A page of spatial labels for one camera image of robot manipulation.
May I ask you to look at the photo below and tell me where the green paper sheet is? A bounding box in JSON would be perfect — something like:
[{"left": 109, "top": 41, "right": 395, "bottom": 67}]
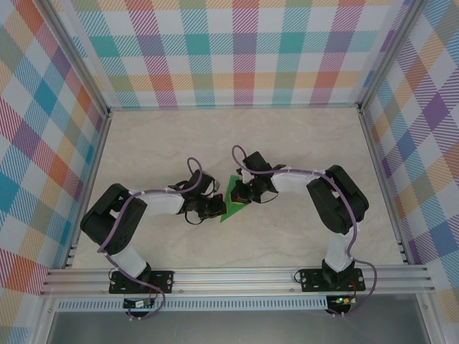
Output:
[{"left": 219, "top": 174, "right": 249, "bottom": 224}]

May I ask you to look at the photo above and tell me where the grey metal shelf panel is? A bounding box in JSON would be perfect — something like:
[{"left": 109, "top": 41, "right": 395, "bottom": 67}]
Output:
[{"left": 46, "top": 308, "right": 431, "bottom": 344}]

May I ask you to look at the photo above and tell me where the aluminium long mounting rail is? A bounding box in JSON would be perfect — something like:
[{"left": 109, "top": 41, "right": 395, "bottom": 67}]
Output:
[{"left": 39, "top": 264, "right": 435, "bottom": 297}]

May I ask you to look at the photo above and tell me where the aluminium thin wall-base rail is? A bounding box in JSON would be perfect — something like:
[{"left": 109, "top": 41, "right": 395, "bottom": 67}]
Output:
[{"left": 106, "top": 102, "right": 362, "bottom": 113}]

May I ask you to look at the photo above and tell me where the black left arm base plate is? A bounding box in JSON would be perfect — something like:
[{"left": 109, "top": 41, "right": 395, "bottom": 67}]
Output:
[{"left": 108, "top": 270, "right": 176, "bottom": 295}]

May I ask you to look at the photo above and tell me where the perforated white cable tray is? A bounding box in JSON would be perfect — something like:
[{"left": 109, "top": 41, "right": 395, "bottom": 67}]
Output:
[{"left": 56, "top": 295, "right": 329, "bottom": 312}]

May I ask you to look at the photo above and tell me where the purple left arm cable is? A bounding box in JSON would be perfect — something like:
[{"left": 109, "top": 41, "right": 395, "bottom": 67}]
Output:
[{"left": 96, "top": 157, "right": 204, "bottom": 322}]

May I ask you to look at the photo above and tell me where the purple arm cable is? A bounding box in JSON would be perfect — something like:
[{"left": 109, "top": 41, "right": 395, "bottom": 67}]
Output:
[
  {"left": 96, "top": 157, "right": 204, "bottom": 322},
  {"left": 231, "top": 145, "right": 380, "bottom": 318}
]

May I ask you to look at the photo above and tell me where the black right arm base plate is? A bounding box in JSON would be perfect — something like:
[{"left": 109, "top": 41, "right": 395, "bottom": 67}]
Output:
[{"left": 299, "top": 267, "right": 366, "bottom": 293}]

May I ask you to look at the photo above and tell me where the aluminium left side rail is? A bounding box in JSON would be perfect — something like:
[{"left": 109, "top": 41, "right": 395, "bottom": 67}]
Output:
[{"left": 63, "top": 110, "right": 112, "bottom": 269}]

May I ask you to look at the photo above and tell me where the aluminium right side rail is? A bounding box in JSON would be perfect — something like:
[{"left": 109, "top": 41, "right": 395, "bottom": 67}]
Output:
[{"left": 358, "top": 107, "right": 412, "bottom": 266}]

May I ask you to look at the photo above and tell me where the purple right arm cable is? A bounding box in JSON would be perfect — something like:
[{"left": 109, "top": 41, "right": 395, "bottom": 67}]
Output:
[{"left": 231, "top": 145, "right": 380, "bottom": 318}]

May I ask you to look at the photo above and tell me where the aluminium right corner post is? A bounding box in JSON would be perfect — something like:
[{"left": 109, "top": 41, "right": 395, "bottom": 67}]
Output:
[{"left": 357, "top": 0, "right": 422, "bottom": 110}]

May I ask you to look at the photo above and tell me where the aluminium corner post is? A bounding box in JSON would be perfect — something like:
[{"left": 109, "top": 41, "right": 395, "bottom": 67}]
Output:
[
  {"left": 357, "top": 0, "right": 422, "bottom": 110},
  {"left": 42, "top": 0, "right": 110, "bottom": 118}
]

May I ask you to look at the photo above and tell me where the aluminium left corner post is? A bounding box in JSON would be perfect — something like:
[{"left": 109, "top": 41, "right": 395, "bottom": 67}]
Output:
[{"left": 42, "top": 0, "right": 110, "bottom": 118}]

